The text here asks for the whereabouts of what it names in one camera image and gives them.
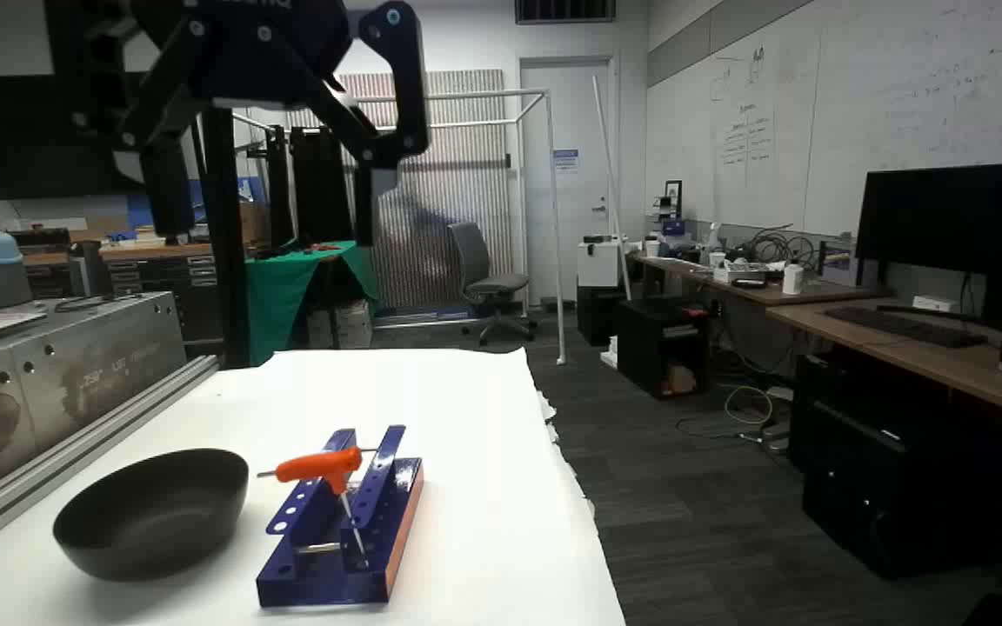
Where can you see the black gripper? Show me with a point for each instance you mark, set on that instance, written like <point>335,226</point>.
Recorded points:
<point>261,46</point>

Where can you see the black bowl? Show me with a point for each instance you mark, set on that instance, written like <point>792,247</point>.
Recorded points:
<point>154,517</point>

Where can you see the black vertical stand pole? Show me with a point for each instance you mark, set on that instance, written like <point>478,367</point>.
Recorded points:
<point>225,254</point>

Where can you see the green cloth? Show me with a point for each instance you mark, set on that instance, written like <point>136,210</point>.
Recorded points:
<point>288,289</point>

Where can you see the grey office chair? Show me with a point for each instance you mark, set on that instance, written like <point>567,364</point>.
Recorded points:
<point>500,289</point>

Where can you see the blue sign on door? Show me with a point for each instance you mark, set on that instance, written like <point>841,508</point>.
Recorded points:
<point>564,158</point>

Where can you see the white door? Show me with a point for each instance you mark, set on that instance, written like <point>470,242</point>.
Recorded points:
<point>573,210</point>

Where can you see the metal table base with holes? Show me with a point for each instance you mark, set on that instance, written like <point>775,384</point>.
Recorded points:
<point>51,384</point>

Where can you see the white paper table cover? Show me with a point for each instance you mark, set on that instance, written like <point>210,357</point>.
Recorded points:
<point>478,488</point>

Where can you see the black box under desk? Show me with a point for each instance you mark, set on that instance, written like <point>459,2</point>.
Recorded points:
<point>663,348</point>

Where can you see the blue tool rack orange base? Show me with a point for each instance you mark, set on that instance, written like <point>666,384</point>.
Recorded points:
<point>332,575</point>

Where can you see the small white cup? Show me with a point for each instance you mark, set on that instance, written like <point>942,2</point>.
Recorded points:
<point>792,279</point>

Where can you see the black computer monitor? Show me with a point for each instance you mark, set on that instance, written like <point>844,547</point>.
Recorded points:
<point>955,220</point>

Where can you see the long wooden desk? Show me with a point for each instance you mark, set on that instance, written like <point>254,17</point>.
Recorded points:
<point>942,357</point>

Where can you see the black under-desk cabinet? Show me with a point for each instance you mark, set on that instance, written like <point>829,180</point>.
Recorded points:
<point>895,474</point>

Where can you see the white pipe frame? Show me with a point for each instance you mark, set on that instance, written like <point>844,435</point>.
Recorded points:
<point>550,231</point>

